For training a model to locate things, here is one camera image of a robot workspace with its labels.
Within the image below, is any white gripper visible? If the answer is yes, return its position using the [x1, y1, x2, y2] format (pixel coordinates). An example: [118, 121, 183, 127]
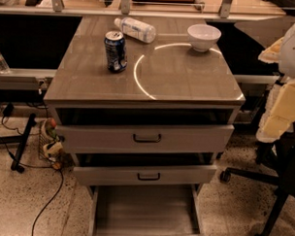
[255, 38, 295, 143]

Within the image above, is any clear plastic cup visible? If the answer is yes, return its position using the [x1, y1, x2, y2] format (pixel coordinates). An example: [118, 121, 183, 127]
[0, 52, 11, 74]

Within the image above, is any clear plastic water bottle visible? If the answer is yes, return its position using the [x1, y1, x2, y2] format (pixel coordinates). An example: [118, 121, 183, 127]
[114, 17, 156, 44]

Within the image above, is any drawer with handle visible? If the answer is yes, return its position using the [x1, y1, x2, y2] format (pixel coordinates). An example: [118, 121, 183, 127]
[56, 124, 234, 154]
[74, 165, 216, 186]

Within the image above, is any top drawer with handle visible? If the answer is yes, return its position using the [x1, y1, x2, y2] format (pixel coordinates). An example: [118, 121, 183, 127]
[56, 124, 234, 154]

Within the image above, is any black stand leg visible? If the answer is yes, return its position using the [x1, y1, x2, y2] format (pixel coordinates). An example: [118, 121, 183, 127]
[0, 113, 36, 173]

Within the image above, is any open bottom drawer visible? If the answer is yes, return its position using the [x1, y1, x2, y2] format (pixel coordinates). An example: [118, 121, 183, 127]
[88, 185, 206, 236]

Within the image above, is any white bowl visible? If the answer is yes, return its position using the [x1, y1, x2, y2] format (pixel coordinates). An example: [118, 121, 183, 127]
[187, 23, 221, 52]

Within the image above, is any grey drawer cabinet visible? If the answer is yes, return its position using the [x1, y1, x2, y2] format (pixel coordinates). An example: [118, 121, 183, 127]
[39, 13, 249, 236]

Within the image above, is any blue pepsi can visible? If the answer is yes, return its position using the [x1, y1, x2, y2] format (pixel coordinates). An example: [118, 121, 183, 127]
[105, 30, 127, 72]

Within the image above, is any black floor cable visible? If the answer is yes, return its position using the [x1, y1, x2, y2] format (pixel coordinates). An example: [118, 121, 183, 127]
[0, 104, 67, 236]

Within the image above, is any wire basket with items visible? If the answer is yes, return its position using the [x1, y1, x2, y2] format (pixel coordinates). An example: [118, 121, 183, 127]
[39, 118, 71, 170]

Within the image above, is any black office chair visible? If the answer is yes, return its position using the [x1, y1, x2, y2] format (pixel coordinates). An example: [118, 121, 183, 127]
[217, 14, 295, 236]

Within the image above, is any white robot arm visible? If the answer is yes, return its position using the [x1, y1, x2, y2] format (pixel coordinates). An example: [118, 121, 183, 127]
[255, 23, 295, 143]

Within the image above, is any middle drawer with handle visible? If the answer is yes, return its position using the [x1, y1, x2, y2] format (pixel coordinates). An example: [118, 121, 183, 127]
[74, 165, 216, 186]

